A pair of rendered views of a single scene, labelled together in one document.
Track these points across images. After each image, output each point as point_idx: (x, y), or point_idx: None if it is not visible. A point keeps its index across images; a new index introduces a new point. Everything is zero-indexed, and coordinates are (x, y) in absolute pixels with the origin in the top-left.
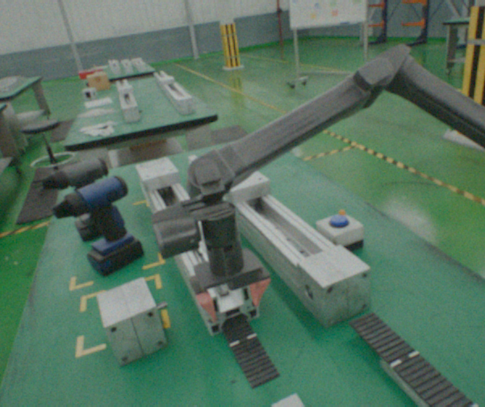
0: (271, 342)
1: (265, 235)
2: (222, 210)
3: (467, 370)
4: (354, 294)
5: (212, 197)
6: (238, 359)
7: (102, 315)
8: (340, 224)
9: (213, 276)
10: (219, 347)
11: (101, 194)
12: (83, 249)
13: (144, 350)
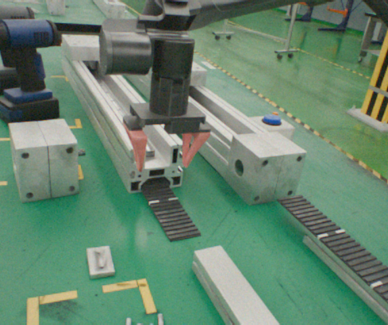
0: (193, 208)
1: None
2: (181, 37)
3: (384, 256)
4: (285, 176)
5: (173, 23)
6: (157, 215)
7: (13, 139)
8: (273, 121)
9: (153, 114)
10: (137, 204)
11: (28, 31)
12: None
13: (52, 191)
